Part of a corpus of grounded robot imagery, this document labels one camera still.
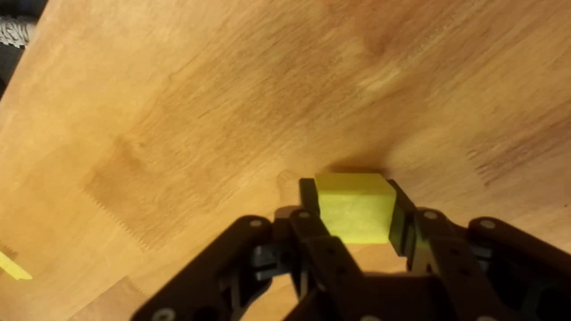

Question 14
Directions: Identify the yellow cube block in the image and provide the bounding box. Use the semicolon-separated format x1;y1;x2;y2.
314;173;396;244

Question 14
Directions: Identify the yellow tape strip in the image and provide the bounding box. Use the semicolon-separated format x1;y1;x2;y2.
0;252;32;280

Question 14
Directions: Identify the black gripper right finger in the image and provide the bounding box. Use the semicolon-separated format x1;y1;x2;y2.
389;180;571;321

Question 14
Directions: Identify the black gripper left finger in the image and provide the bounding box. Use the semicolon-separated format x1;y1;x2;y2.
131;178;366;321

